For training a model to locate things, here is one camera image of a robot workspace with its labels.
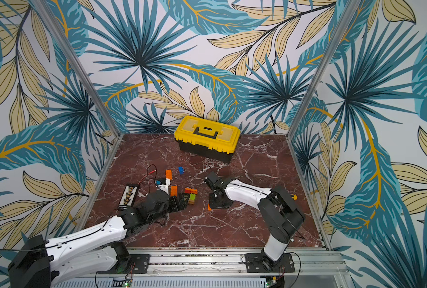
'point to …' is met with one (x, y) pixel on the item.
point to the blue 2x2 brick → (181, 170)
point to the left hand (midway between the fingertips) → (182, 199)
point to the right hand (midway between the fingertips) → (215, 205)
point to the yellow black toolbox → (209, 138)
